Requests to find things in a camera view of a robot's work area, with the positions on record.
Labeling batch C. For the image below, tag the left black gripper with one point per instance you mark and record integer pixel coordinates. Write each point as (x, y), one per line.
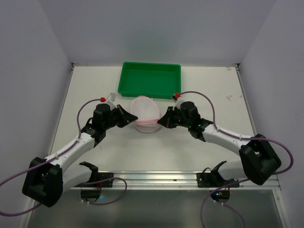
(119, 116)

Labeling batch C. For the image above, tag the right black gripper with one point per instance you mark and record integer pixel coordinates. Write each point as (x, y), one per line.
(172, 118)

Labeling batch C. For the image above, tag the white mesh laundry bag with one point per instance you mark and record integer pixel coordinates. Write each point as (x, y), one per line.
(147, 112)

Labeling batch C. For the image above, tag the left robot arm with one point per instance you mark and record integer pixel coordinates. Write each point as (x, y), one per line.
(48, 178)

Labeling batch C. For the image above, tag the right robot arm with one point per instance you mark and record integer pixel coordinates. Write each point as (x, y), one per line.
(258, 160)

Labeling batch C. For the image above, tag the green plastic tray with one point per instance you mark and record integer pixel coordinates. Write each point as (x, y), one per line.
(153, 80)

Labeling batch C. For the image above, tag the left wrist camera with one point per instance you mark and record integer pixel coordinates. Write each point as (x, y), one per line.
(110, 100)

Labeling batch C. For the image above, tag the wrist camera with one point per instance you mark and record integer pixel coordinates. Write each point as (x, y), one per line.
(110, 100)
(177, 101)

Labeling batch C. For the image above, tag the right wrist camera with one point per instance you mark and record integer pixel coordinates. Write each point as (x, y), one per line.
(177, 101)

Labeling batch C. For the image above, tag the aluminium mounting rail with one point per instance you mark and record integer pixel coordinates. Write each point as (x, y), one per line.
(176, 180)

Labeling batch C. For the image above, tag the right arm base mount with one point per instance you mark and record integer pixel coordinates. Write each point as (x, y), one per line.
(211, 183)

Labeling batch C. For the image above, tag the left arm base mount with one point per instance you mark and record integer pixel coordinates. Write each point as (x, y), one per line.
(93, 195)

